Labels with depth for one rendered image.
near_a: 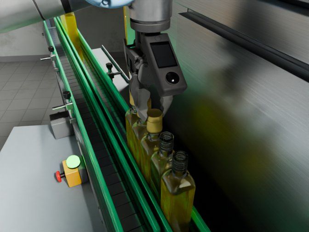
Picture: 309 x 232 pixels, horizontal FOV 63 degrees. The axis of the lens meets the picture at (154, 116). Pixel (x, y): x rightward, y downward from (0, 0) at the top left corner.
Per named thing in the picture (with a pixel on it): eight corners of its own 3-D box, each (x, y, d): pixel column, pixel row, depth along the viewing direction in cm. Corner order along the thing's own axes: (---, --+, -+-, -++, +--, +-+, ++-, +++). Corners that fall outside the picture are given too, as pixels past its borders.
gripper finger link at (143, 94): (138, 109, 59) (143, 73, 54) (147, 124, 54) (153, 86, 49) (125, 110, 58) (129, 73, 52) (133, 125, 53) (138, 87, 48)
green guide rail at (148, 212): (160, 246, 59) (160, 228, 54) (156, 248, 58) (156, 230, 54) (56, 26, 185) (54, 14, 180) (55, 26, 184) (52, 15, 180)
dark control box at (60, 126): (75, 135, 110) (71, 120, 104) (55, 140, 107) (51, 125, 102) (71, 124, 116) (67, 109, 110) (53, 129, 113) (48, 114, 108)
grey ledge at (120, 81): (176, 164, 92) (178, 142, 85) (154, 172, 89) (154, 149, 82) (104, 61, 160) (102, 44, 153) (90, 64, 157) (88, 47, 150)
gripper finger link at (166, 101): (165, 101, 60) (160, 67, 54) (175, 115, 56) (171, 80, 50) (153, 105, 60) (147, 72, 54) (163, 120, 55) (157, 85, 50)
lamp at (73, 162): (81, 166, 86) (80, 160, 84) (68, 171, 84) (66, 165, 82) (79, 158, 89) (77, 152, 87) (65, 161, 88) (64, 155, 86)
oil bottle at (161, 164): (178, 213, 66) (184, 157, 53) (159, 222, 64) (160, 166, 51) (168, 197, 70) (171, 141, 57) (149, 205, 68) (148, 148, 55)
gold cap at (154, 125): (164, 131, 56) (165, 115, 53) (150, 135, 55) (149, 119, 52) (158, 122, 58) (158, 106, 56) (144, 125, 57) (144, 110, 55)
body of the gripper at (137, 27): (158, 66, 56) (159, 8, 49) (174, 84, 50) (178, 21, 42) (125, 72, 54) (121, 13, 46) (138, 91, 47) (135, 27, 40)
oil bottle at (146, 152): (168, 196, 70) (170, 140, 57) (149, 204, 68) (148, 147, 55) (158, 181, 74) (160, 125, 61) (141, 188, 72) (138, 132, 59)
